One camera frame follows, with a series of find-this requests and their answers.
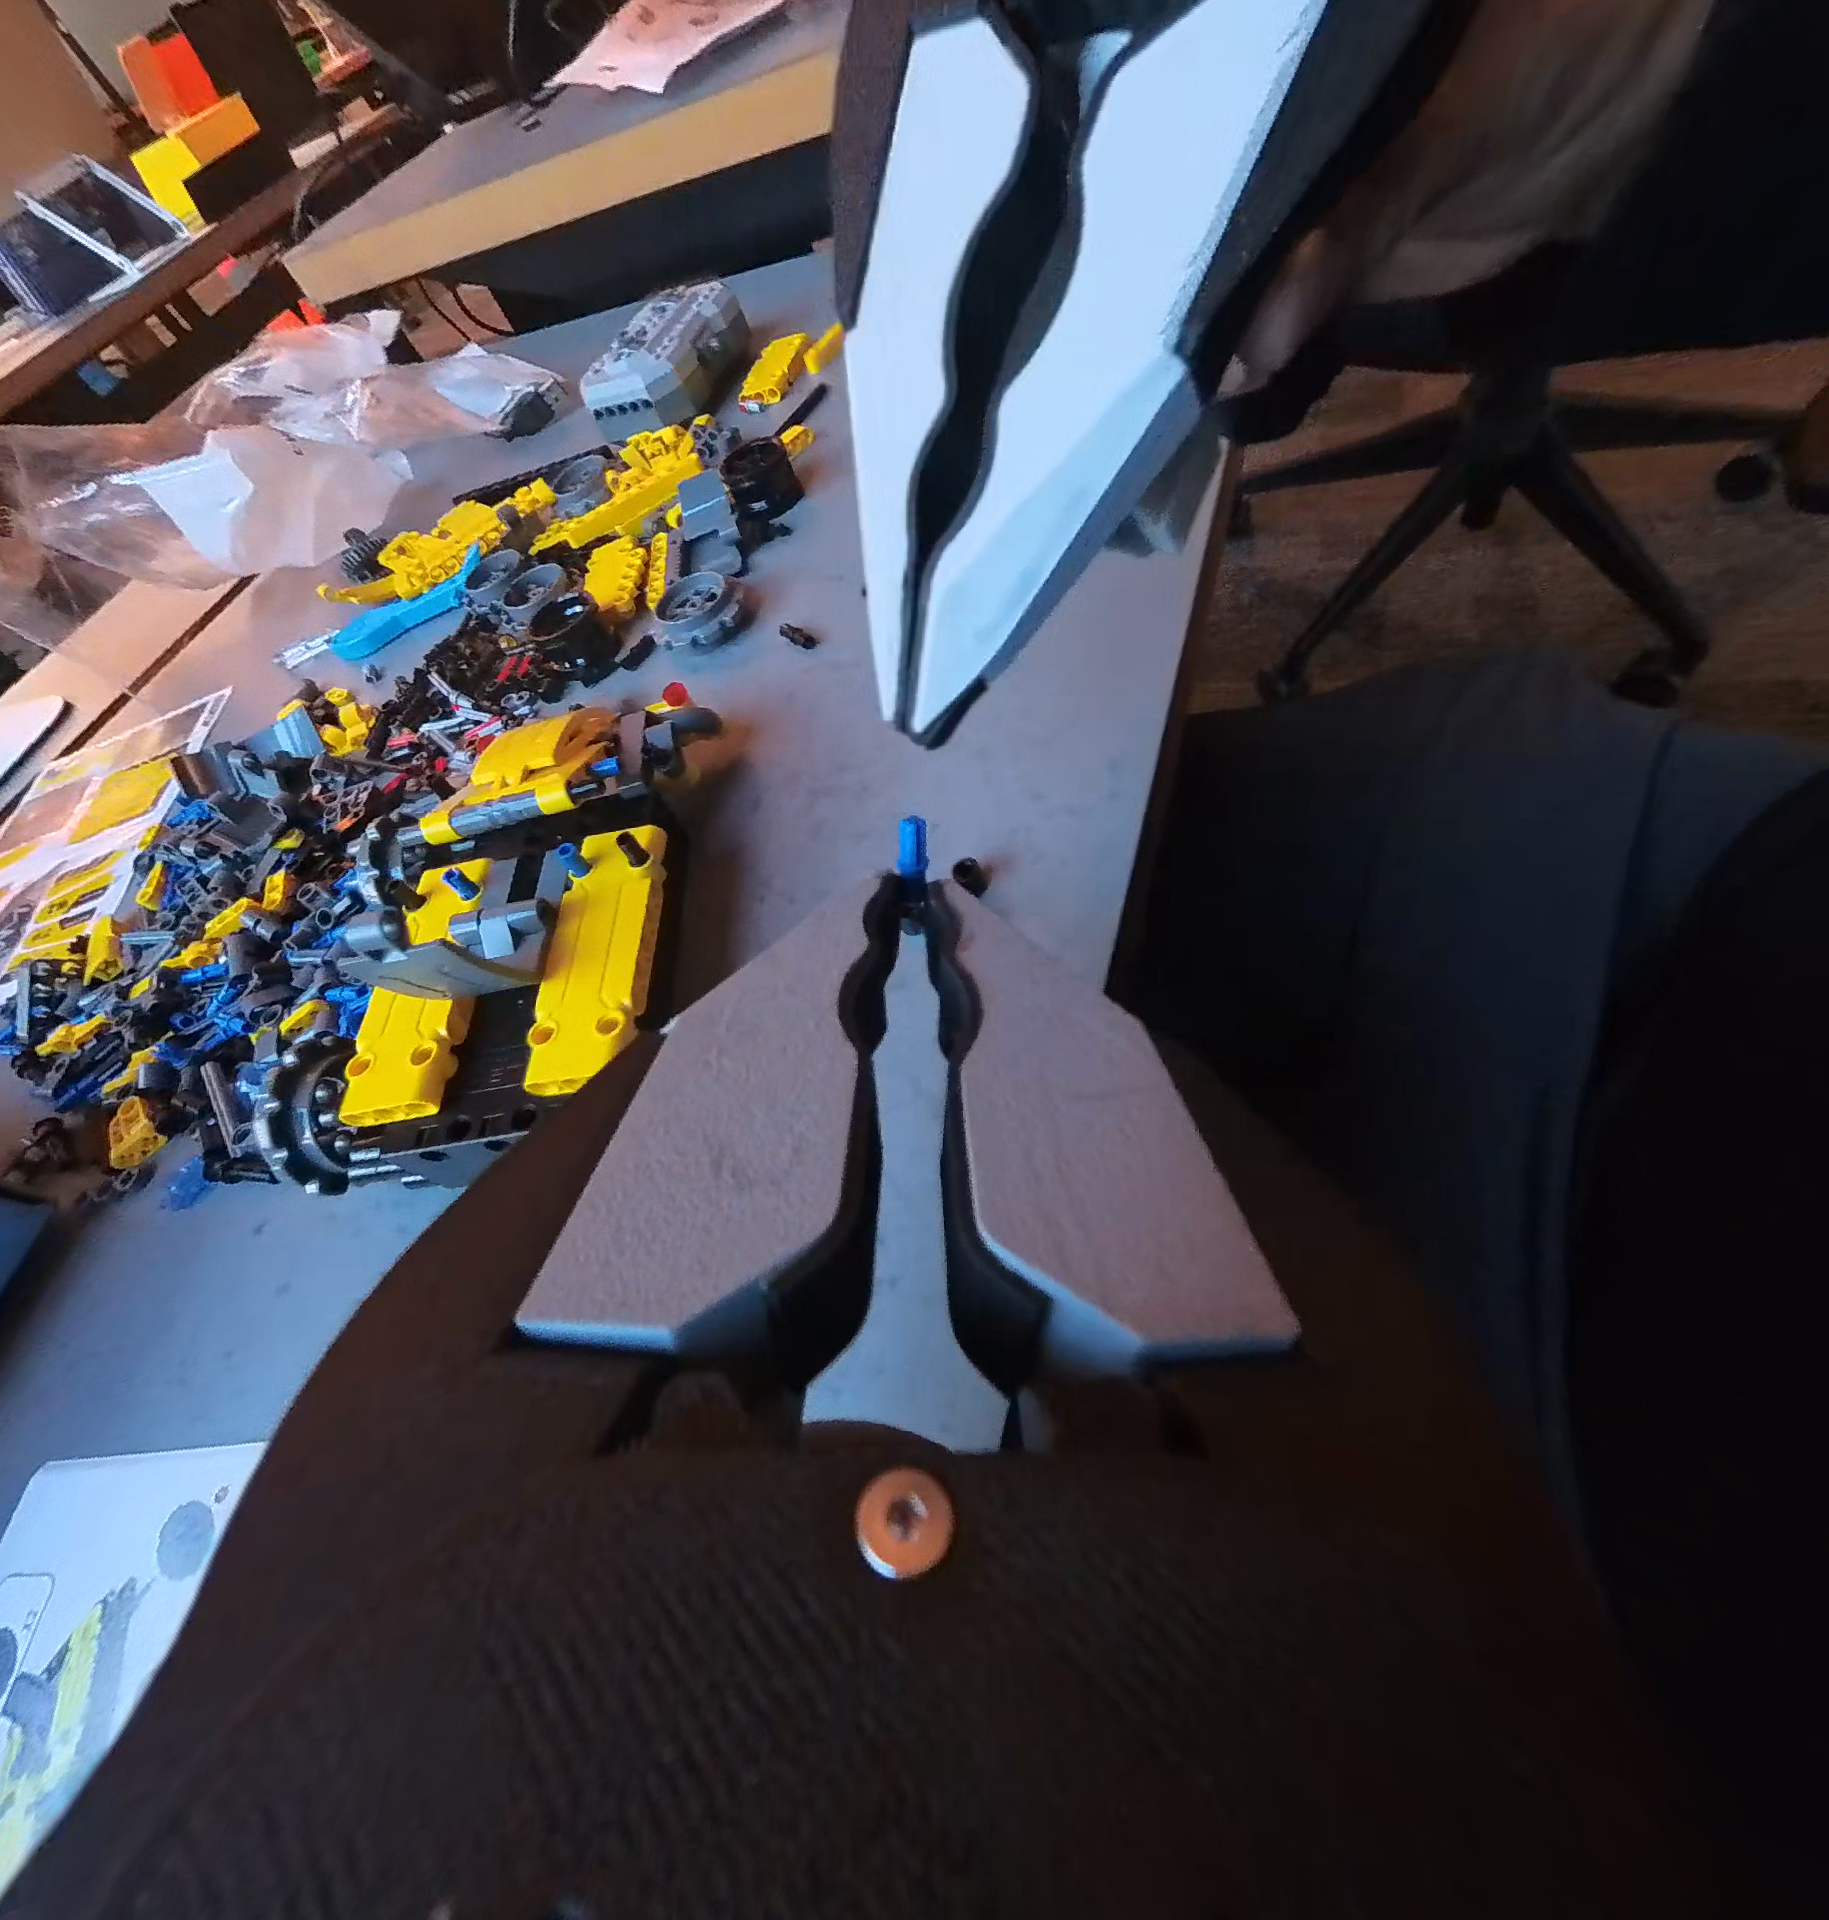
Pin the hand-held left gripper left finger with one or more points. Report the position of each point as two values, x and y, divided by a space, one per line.
704 1171

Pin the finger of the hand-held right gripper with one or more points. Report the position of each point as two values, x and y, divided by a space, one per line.
1095 375
914 301

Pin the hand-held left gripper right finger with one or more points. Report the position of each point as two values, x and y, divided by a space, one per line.
1125 1171

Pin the yellow toy brick car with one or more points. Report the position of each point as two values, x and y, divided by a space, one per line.
556 976

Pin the blue connector pin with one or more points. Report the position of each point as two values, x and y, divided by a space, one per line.
910 847

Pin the person's right forearm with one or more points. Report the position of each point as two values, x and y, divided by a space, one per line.
1754 166

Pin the wooden edged desk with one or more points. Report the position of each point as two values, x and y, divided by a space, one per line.
586 196

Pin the grey desk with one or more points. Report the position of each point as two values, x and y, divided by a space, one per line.
1034 780

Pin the person's right hand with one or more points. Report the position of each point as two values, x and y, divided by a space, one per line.
1499 166

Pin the black toy tyre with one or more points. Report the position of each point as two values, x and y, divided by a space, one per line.
572 632
766 471

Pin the grey motor block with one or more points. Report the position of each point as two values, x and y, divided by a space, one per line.
660 352

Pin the office chair base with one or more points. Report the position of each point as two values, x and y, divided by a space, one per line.
1499 480

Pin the printed paper sheet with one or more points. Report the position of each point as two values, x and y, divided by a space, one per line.
676 37

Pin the pile of yellow beams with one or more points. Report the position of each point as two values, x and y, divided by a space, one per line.
616 511

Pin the grey toothed wheel hub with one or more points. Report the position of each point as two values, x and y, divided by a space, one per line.
696 607

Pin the person's dark trousers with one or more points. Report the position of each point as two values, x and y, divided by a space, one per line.
1454 976

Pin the clear plastic bag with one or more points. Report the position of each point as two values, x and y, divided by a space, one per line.
374 382

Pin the blue brick separator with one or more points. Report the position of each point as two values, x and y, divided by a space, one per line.
389 630

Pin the sticker sheet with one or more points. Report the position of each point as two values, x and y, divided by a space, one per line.
89 811

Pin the crumpled plastic bag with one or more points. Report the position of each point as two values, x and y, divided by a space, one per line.
224 511

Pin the yellow storage box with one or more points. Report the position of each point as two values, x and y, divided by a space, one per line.
194 151

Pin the instruction booklet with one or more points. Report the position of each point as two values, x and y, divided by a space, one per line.
89 1575

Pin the red storage box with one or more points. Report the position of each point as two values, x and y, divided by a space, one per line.
156 75

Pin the clear acrylic box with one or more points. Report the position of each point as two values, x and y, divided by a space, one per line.
74 232

